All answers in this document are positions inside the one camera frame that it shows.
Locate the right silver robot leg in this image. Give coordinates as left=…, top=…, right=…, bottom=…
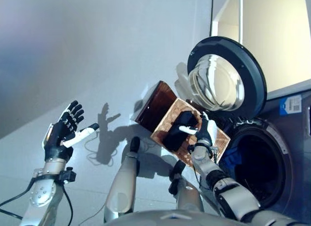
left=169, top=160, right=205, bottom=212

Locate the rectangular wicker basket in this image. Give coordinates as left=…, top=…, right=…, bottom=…
left=150, top=97, right=231, bottom=174

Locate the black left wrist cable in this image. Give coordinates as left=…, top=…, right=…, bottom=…
left=0, top=177, right=74, bottom=226

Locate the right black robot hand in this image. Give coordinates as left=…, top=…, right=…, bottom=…
left=179, top=111, right=218, bottom=148

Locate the large black garment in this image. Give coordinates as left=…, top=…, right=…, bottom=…
left=162, top=111, right=203, bottom=153

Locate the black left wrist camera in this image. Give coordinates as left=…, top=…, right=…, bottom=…
left=57, top=167, right=77, bottom=184

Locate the grey robot torso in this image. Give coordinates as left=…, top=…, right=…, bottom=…
left=104, top=206, right=235, bottom=226

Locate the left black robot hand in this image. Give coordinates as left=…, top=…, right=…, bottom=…
left=42, top=101, right=100, bottom=163

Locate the grey front-load washing machine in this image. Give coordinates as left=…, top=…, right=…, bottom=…
left=218, top=89, right=311, bottom=224

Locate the blue barcode sticker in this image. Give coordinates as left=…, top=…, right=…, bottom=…
left=278, top=94, right=303, bottom=115

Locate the round glass washer door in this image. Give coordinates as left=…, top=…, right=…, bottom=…
left=187, top=36, right=268, bottom=113

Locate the blue garment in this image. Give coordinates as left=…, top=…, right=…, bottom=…
left=222, top=147, right=241, bottom=166

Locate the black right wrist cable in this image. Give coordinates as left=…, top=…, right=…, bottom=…
left=193, top=162, right=203, bottom=189

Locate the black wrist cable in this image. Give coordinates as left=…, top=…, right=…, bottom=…
left=193, top=162, right=203, bottom=189
left=0, top=177, right=74, bottom=226

